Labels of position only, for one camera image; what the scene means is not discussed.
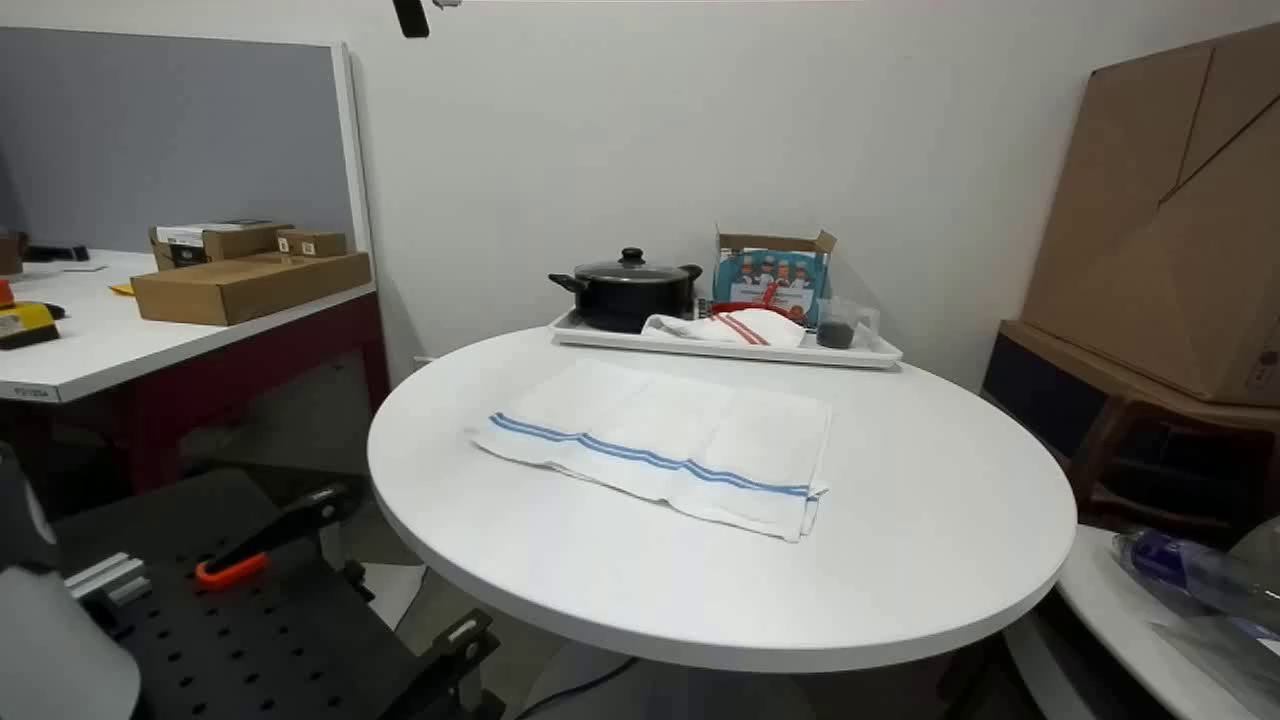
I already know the white towel with blue stripes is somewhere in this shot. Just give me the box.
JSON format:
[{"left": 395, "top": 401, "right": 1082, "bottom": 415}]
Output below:
[{"left": 472, "top": 360, "right": 832, "bottom": 544}]

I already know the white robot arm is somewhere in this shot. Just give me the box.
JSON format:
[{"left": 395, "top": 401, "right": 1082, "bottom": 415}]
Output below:
[{"left": 390, "top": 0, "right": 465, "bottom": 41}]

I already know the black cooking pot with lid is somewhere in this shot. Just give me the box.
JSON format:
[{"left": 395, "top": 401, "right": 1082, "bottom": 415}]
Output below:
[{"left": 551, "top": 247, "right": 699, "bottom": 331}]

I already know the white cloth with red stripes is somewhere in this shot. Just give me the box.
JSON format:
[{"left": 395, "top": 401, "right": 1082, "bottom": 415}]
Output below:
[{"left": 644, "top": 307, "right": 808, "bottom": 347}]

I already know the blue and red picture box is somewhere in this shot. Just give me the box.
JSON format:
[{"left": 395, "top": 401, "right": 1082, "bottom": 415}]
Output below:
[{"left": 712, "top": 231, "right": 836, "bottom": 323}]

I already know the small black cup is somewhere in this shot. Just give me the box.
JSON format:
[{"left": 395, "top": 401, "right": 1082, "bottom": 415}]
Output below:
[{"left": 816, "top": 321, "right": 852, "bottom": 347}]

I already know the white rectangular tray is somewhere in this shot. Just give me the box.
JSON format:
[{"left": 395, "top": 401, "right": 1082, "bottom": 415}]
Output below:
[{"left": 551, "top": 317, "right": 902, "bottom": 371}]

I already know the white round table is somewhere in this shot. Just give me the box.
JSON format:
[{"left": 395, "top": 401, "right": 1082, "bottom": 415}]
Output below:
[{"left": 368, "top": 328, "right": 1076, "bottom": 674}]

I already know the flat cardboard box on desk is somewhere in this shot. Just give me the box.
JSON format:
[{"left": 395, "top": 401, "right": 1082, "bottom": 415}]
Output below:
[{"left": 131, "top": 253, "right": 373, "bottom": 323}]

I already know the black perforated breadboard table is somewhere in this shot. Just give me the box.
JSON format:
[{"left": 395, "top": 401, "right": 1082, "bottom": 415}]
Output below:
[{"left": 54, "top": 471, "right": 504, "bottom": 720}]

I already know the small open cardboard box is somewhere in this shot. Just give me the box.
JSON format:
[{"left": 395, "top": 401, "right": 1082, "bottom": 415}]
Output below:
[{"left": 152, "top": 223, "right": 276, "bottom": 267}]

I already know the dark wooden shelf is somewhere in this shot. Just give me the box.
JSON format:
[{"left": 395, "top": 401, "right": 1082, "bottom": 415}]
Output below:
[{"left": 978, "top": 321, "right": 1280, "bottom": 550}]

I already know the large cardboard box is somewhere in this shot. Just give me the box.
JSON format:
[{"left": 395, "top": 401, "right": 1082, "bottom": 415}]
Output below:
[{"left": 1023, "top": 26, "right": 1280, "bottom": 408}]

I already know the white side desk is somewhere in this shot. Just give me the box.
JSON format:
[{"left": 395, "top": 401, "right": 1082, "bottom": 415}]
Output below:
[{"left": 0, "top": 247, "right": 373, "bottom": 406}]

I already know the grey partition panel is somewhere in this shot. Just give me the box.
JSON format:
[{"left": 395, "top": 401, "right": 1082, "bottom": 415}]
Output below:
[{"left": 0, "top": 27, "right": 368, "bottom": 253}]

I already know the yellow black tool on desk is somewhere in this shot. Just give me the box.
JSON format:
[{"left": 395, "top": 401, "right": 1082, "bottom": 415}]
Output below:
[{"left": 0, "top": 301, "right": 60, "bottom": 347}]

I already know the clear plastic bag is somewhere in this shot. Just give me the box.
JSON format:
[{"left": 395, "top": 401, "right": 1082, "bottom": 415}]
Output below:
[{"left": 1119, "top": 527, "right": 1280, "bottom": 652}]

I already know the orange handled black clamp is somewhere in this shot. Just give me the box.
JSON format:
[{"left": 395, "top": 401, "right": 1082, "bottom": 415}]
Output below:
[{"left": 192, "top": 485, "right": 356, "bottom": 591}]

